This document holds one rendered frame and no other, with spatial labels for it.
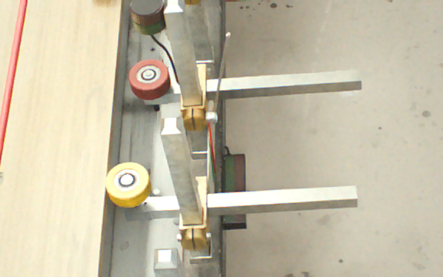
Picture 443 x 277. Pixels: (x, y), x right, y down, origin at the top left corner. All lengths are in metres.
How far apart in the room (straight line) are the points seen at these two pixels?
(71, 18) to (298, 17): 1.31
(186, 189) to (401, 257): 1.12
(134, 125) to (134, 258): 0.35
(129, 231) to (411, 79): 1.29
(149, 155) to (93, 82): 0.29
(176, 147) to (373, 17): 1.73
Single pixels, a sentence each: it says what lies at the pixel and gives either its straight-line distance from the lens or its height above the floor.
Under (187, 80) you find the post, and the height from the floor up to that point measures 0.95.
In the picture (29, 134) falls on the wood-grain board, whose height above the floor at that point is 0.90.
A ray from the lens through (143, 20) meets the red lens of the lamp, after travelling 1.76.
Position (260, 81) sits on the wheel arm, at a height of 0.86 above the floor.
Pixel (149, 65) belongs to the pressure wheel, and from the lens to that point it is 1.99.
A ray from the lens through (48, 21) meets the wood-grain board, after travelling 2.14.
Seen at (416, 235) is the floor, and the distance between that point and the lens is 2.79.
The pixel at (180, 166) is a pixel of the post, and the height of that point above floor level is 1.02.
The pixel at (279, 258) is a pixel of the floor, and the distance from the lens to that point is 2.75.
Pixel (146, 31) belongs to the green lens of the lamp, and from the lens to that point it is 1.78.
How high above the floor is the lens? 2.37
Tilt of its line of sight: 52 degrees down
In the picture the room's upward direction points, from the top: 10 degrees counter-clockwise
